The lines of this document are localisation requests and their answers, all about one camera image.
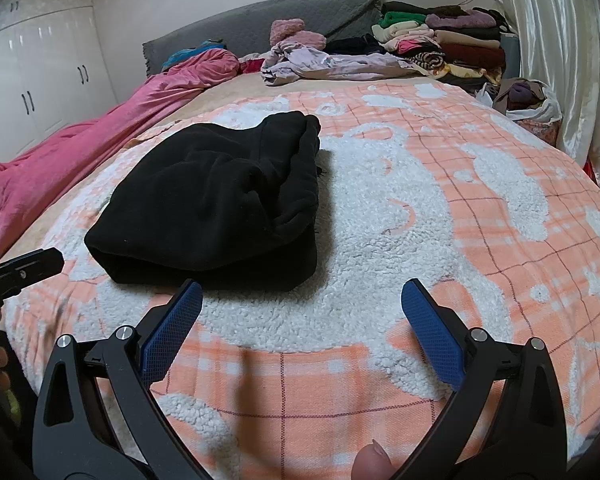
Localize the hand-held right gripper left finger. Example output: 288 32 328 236
31 280 213 480

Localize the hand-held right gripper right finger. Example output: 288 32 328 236
401 278 568 480

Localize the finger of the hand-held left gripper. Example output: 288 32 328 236
0 247 65 306

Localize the black sweater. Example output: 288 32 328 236
84 111 326 292

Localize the white bag of clothes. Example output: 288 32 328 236
475 77 563 123

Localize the pile of folded clothes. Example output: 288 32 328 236
372 0 508 83

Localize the person's left hand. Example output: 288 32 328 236
0 344 14 392

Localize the person's right hand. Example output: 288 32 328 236
352 439 396 480

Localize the peach plaid fleece blanket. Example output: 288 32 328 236
0 80 600 480

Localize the pink quilt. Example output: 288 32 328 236
0 47 241 271

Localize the white wardrobe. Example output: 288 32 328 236
0 0 118 166

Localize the pink floral box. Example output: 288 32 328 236
517 117 561 147

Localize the teal cloth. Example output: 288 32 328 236
161 40 226 71

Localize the red cloth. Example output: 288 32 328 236
237 55 266 75

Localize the lilac garment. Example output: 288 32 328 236
261 40 416 83

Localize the grey blue cushion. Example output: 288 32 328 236
502 34 521 78

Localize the white satin curtain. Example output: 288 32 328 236
490 0 600 196

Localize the dark navy garment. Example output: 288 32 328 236
325 34 386 56

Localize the grey headboard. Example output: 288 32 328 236
142 0 381 78

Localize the pink fluffy garment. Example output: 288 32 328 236
270 18 327 51

